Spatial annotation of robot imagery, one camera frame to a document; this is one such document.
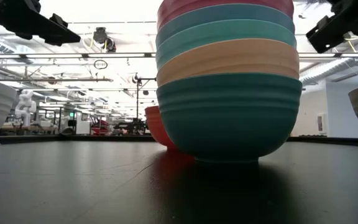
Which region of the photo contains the peach bowl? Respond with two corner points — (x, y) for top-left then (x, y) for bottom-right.
(156, 38), (300, 88)

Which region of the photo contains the red tool cart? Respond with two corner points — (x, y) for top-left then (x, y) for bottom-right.
(90, 116), (111, 136)

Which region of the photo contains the turquoise bowl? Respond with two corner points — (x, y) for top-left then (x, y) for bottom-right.
(155, 19), (297, 71)

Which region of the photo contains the magenta bowl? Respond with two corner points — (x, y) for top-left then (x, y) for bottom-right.
(156, 0), (295, 30)

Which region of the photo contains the white wall box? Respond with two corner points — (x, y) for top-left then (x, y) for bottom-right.
(317, 113), (328, 134)

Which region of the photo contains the black stand pole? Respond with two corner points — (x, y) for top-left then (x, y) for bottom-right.
(131, 73), (149, 125)

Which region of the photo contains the black machine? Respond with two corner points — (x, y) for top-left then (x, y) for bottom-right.
(113, 118), (149, 136)

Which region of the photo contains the green bowl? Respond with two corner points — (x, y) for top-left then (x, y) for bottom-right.
(155, 73), (303, 164)

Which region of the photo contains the blue bowl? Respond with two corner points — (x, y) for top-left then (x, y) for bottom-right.
(155, 3), (295, 49)

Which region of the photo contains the yellow reel cable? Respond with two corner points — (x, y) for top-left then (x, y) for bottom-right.
(334, 30), (358, 54)

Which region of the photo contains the grey ceiling duct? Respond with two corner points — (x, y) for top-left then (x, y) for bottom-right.
(300, 34), (358, 90)

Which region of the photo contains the black ceiling cable reel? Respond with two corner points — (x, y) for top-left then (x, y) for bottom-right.
(92, 26), (117, 54)

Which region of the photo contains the black hanging cable loop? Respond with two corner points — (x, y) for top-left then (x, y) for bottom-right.
(93, 58), (109, 70)

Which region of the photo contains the white cabinet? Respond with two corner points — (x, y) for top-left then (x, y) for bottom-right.
(75, 111), (91, 135)

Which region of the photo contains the coral red bowl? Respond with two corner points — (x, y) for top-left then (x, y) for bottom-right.
(144, 105), (178, 150)

